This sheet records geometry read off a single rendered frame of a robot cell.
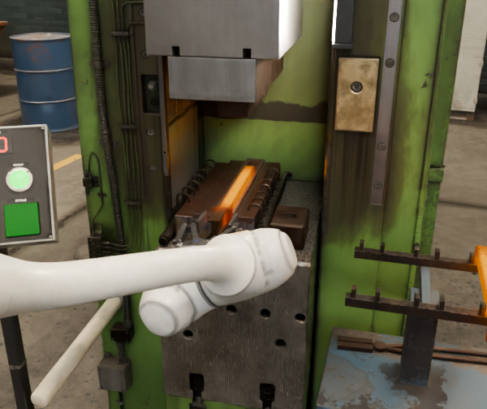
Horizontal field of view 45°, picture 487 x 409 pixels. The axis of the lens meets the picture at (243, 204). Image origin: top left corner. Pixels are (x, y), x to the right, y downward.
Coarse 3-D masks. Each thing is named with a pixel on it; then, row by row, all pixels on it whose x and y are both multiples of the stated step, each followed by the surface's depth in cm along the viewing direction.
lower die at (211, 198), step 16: (256, 160) 177; (224, 176) 167; (256, 176) 167; (272, 176) 166; (208, 192) 155; (224, 192) 155; (192, 208) 148; (208, 208) 146; (240, 208) 145; (256, 208) 145; (176, 224) 145; (208, 224) 143; (240, 224) 141; (256, 224) 144
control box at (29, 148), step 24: (24, 144) 137; (48, 144) 139; (0, 168) 135; (24, 168) 136; (48, 168) 138; (0, 192) 135; (24, 192) 136; (48, 192) 137; (0, 216) 134; (48, 216) 136; (0, 240) 133; (24, 240) 134; (48, 240) 135
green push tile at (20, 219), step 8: (8, 208) 134; (16, 208) 134; (24, 208) 135; (32, 208) 135; (8, 216) 134; (16, 216) 134; (24, 216) 134; (32, 216) 135; (8, 224) 133; (16, 224) 134; (24, 224) 134; (32, 224) 134; (8, 232) 133; (16, 232) 133; (24, 232) 134; (32, 232) 134; (40, 232) 135
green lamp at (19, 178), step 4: (12, 172) 136; (16, 172) 136; (20, 172) 136; (24, 172) 136; (12, 176) 135; (16, 176) 135; (20, 176) 136; (24, 176) 136; (28, 176) 136; (12, 180) 135; (16, 180) 135; (20, 180) 136; (24, 180) 136; (28, 180) 136; (12, 184) 135; (16, 184) 135; (20, 184) 135; (24, 184) 136
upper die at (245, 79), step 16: (176, 64) 129; (192, 64) 129; (208, 64) 128; (224, 64) 127; (240, 64) 126; (256, 64) 127; (272, 64) 147; (176, 80) 131; (192, 80) 130; (208, 80) 129; (224, 80) 129; (240, 80) 128; (256, 80) 128; (272, 80) 149; (176, 96) 132; (192, 96) 131; (208, 96) 131; (224, 96) 130; (240, 96) 129; (256, 96) 130
